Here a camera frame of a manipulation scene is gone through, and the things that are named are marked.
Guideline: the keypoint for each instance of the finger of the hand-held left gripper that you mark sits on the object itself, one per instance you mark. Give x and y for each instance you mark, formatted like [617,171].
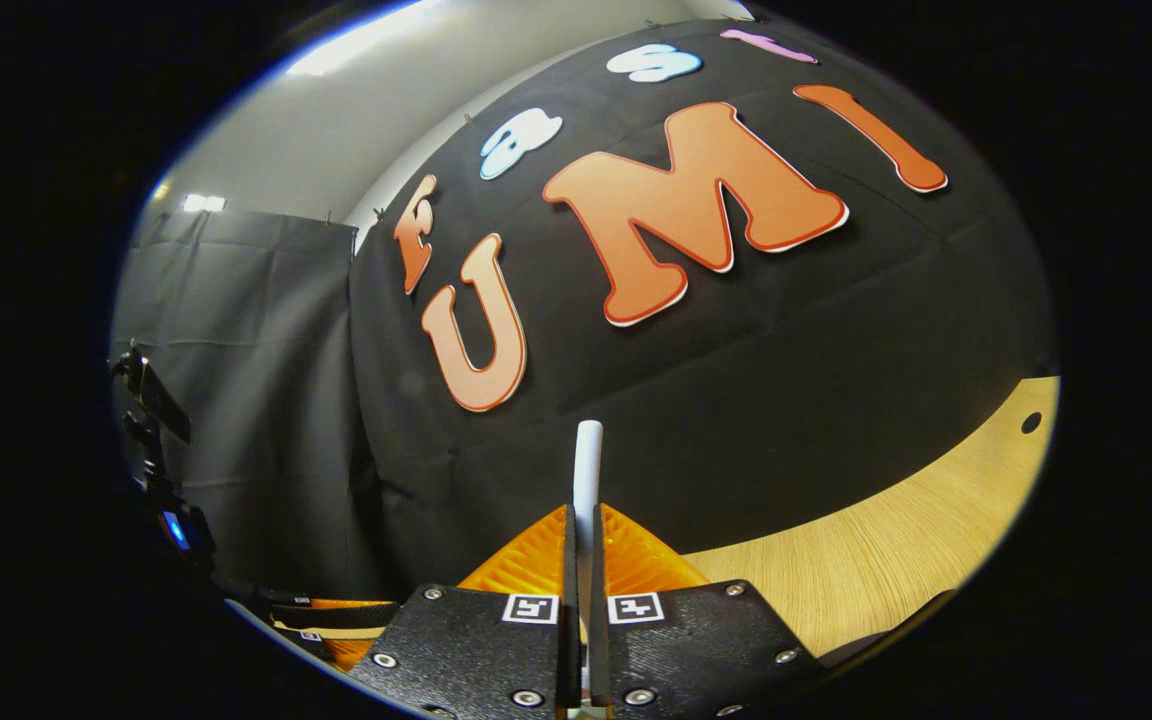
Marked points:
[338,652]
[286,601]

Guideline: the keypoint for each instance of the dark grey side curtain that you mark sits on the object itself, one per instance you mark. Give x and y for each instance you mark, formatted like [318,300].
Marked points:
[256,400]

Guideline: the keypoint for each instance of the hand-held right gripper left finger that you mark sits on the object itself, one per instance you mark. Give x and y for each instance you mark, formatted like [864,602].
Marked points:
[476,650]

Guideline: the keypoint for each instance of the black backdrop cloth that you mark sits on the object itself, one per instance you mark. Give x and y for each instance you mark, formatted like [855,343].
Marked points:
[786,380]

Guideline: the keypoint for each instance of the white toothbrush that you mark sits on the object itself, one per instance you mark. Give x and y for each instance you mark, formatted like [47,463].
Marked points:
[588,470]

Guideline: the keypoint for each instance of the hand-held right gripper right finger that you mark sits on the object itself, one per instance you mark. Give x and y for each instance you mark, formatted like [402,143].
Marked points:
[696,650]

